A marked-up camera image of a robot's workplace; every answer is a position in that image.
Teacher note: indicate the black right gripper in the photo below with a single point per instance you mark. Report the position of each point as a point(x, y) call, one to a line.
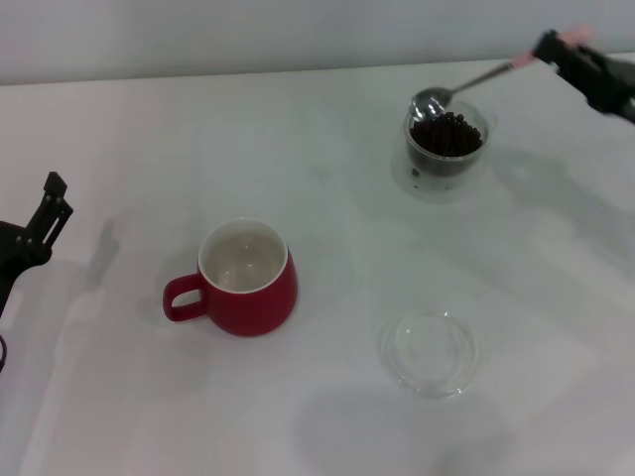
point(612, 84)

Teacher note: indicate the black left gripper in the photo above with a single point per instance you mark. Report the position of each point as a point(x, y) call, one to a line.
point(7, 253)

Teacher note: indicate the red ceramic mug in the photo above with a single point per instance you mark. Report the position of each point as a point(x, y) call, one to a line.
point(253, 312)

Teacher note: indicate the pile of coffee beans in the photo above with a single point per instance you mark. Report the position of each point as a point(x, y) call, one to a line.
point(446, 141)

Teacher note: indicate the clear glass saucer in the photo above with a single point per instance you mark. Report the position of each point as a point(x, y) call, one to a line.
point(431, 369)

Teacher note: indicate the clear double-wall glass cup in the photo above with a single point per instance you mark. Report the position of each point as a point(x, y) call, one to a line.
point(421, 191)

